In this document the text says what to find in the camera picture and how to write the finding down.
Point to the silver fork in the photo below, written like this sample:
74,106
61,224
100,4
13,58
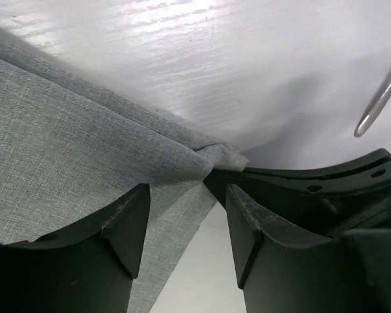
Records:
375,106

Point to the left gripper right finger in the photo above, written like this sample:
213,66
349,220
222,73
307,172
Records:
281,267

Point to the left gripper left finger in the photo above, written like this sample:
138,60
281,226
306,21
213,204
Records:
87,266

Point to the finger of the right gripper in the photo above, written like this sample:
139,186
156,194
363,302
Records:
324,213
367,173

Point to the grey cloth napkin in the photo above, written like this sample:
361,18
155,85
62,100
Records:
69,147

